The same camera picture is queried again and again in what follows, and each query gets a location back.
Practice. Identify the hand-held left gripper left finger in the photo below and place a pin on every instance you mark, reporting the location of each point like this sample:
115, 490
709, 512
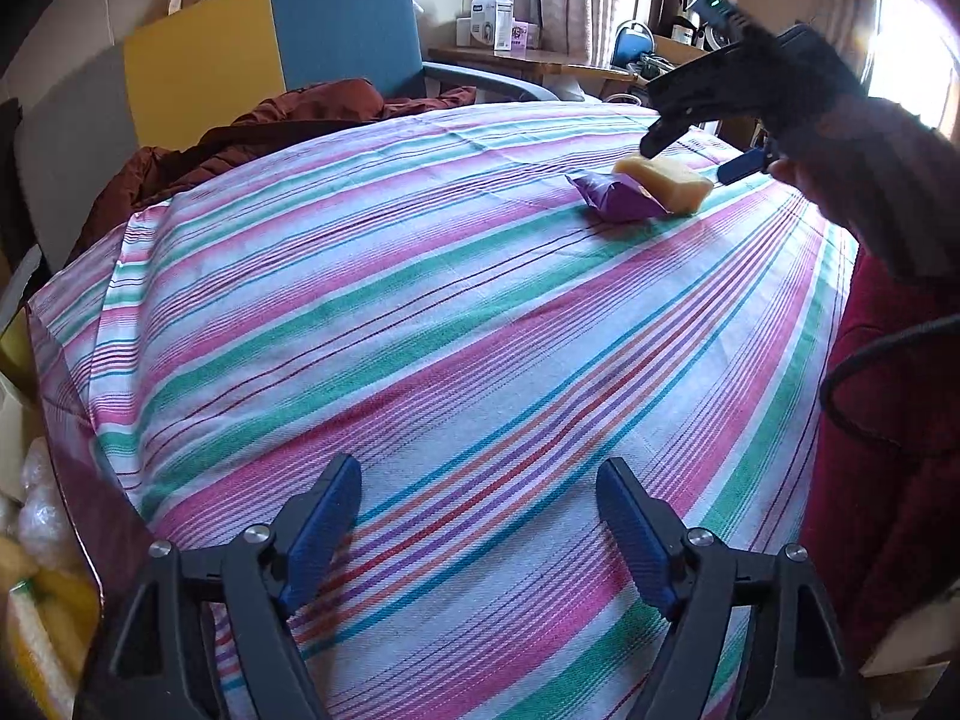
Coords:
322, 532

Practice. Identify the red garment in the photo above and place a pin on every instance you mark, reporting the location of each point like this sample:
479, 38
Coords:
885, 502

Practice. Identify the striped tablecloth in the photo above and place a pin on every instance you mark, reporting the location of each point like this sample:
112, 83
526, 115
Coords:
412, 315

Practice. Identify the white blue product box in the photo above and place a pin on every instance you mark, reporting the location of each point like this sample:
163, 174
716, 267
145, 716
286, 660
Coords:
487, 22

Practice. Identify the small purple box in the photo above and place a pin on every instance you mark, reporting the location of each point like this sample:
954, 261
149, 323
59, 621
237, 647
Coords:
523, 34

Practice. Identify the yellow sponge packet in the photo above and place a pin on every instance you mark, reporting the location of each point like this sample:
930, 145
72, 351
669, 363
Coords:
37, 630

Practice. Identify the blue metal chair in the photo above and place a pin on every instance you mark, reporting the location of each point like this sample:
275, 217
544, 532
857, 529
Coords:
630, 45

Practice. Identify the dark red jacket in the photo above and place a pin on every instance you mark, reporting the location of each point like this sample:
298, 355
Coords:
300, 109

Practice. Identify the wooden side desk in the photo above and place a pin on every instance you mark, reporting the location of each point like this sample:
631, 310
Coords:
525, 60

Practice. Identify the white plastic bag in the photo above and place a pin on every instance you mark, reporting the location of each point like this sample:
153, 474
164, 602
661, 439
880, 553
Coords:
41, 502

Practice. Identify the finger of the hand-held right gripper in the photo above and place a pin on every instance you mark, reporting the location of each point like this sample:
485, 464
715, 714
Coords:
739, 166
660, 139

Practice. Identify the purple packet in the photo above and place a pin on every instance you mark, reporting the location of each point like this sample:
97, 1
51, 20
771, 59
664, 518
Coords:
611, 199

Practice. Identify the cardboard box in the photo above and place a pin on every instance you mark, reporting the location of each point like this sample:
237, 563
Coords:
915, 652

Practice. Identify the window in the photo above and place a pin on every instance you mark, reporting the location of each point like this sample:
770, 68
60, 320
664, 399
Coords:
911, 45

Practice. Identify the grey yellow blue chair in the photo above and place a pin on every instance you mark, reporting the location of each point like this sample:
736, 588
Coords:
202, 67

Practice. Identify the cluttered dark shelf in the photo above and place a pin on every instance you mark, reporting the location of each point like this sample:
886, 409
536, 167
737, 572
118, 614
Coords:
675, 15

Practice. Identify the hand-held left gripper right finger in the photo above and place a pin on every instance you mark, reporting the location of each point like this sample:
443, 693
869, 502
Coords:
637, 540

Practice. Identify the small yellow sponge block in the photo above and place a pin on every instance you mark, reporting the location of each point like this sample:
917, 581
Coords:
671, 184

